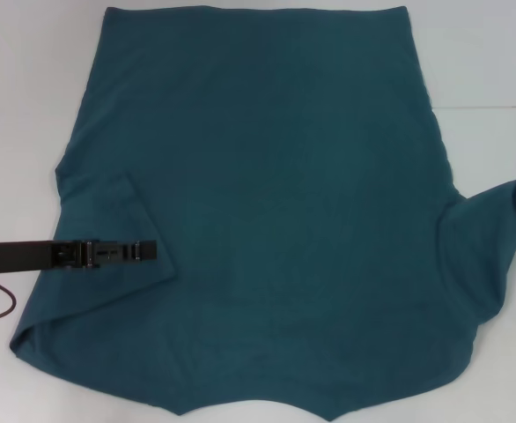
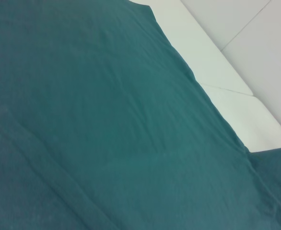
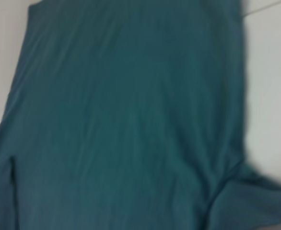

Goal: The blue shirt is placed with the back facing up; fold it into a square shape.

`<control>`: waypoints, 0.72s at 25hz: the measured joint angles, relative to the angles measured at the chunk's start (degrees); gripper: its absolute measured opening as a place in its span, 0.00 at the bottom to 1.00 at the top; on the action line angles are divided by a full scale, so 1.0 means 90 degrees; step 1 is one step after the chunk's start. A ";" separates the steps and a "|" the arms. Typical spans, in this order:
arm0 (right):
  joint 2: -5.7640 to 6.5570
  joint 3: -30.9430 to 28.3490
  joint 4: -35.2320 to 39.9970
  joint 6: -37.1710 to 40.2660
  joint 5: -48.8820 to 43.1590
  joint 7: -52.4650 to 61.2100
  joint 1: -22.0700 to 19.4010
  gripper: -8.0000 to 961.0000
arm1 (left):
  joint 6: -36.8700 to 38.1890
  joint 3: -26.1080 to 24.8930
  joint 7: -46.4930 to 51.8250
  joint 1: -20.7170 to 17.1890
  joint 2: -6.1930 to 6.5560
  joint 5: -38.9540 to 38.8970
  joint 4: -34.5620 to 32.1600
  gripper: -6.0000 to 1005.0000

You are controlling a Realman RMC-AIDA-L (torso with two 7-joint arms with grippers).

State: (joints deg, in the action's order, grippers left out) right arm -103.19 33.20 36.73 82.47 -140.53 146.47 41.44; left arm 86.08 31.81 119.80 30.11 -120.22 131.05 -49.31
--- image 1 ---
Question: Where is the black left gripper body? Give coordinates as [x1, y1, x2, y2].
[0, 239, 86, 271]

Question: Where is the teal blue t-shirt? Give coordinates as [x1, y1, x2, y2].
[10, 4, 516, 419]

